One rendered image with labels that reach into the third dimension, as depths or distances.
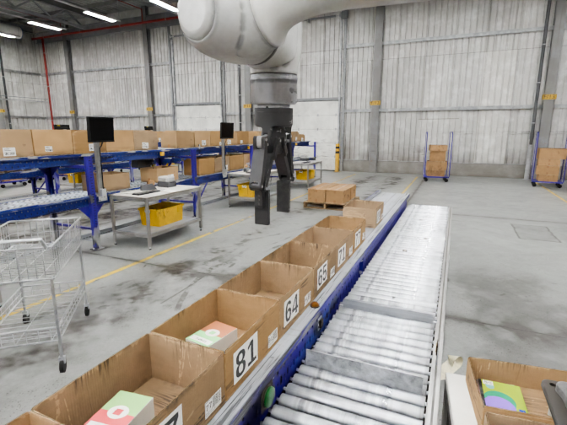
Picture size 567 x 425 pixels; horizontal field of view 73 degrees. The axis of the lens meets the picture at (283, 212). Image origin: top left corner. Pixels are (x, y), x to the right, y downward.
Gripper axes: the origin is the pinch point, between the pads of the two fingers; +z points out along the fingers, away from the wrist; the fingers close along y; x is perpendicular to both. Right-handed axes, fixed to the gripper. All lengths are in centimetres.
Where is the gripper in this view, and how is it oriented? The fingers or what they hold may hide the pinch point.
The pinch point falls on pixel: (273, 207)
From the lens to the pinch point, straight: 79.3
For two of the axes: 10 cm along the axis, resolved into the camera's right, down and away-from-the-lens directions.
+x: -9.2, -1.0, 3.7
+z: -0.1, 9.7, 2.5
